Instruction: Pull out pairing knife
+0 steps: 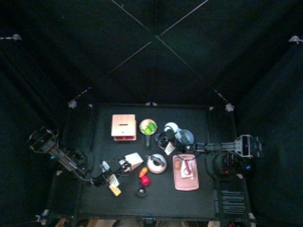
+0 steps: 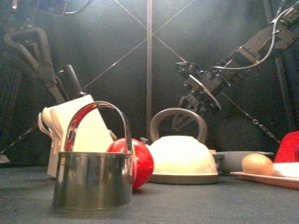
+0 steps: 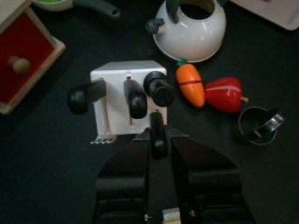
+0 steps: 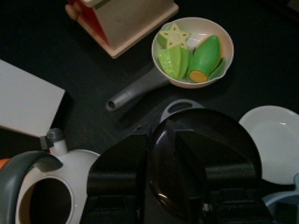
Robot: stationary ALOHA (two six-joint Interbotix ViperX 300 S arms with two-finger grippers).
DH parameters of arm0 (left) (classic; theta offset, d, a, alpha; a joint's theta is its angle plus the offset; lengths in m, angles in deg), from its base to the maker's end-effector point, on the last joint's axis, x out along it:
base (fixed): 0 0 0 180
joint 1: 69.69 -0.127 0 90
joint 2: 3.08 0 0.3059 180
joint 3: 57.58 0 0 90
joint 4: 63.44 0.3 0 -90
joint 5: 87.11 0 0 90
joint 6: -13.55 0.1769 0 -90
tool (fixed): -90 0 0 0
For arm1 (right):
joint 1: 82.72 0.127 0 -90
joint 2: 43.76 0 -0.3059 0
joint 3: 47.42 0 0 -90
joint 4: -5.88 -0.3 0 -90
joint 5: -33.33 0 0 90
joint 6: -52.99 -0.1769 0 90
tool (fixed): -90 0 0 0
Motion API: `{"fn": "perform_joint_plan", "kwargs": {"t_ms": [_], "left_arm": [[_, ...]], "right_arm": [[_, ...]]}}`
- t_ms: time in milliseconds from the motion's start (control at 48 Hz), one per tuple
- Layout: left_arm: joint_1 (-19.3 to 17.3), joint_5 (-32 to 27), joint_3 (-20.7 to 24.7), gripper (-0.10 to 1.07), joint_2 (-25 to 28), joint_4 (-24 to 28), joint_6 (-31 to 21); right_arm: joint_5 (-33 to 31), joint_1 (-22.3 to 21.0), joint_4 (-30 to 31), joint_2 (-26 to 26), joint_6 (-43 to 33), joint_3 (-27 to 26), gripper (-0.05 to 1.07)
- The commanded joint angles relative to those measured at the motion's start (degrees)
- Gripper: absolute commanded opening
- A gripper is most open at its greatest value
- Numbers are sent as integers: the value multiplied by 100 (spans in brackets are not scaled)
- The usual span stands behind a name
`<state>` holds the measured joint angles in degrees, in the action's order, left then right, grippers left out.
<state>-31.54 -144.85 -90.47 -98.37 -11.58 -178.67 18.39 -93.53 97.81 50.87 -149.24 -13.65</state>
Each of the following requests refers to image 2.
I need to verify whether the white knife block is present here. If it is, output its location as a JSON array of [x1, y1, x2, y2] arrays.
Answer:
[[38, 94, 118, 179]]

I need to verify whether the red toy apple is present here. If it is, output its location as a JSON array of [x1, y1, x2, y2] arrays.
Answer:
[[107, 137, 155, 191]]

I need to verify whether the grey bowl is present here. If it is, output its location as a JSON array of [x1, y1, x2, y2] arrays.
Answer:
[[213, 150, 275, 173]]

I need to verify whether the brown toy egg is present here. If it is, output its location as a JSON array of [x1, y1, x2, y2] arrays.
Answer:
[[241, 152, 277, 176]]

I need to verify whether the red toy piece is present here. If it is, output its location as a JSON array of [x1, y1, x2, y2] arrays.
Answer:
[[274, 130, 299, 164]]

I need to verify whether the pink wooden tray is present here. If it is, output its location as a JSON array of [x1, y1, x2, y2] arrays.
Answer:
[[230, 171, 299, 190]]

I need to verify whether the white kettle with grey handle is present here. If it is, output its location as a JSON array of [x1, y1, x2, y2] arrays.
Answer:
[[146, 107, 221, 186]]

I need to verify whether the vertical metal frame pole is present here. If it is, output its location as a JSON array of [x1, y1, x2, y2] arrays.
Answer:
[[146, 0, 155, 138]]

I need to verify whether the thin diagonal brace wire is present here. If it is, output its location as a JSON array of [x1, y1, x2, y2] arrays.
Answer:
[[80, 0, 198, 90], [114, 0, 283, 144]]

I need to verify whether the stainless steel pot with handle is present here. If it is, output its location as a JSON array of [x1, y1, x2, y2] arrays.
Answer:
[[51, 101, 135, 212]]

